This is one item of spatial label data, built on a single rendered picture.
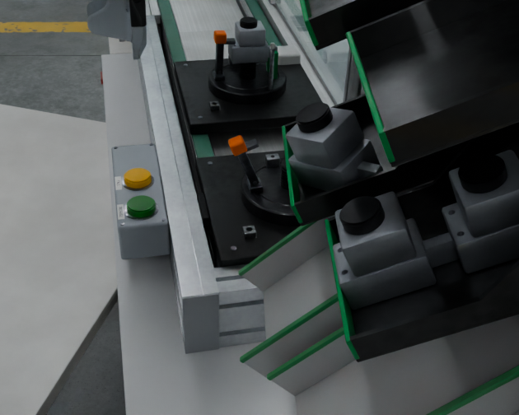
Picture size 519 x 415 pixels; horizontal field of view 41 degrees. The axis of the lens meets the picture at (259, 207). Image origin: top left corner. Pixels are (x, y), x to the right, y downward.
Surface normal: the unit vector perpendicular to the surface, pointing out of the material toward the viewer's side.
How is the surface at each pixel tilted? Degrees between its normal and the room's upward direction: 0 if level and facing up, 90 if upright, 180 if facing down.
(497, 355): 45
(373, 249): 90
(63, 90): 0
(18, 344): 0
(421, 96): 25
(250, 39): 90
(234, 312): 90
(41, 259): 0
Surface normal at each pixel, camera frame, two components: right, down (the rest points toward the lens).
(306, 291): -0.68, -0.57
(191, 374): 0.03, -0.79
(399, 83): -0.39, -0.72
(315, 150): -0.65, 0.66
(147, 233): 0.21, 0.60
